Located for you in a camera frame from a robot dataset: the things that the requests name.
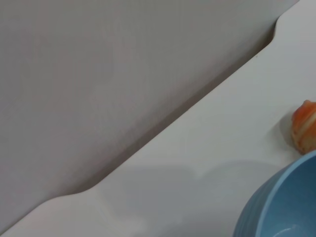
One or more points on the blue bowl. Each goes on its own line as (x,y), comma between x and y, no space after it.
(291,202)

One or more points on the orange striped toy bread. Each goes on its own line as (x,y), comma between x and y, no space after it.
(306,128)

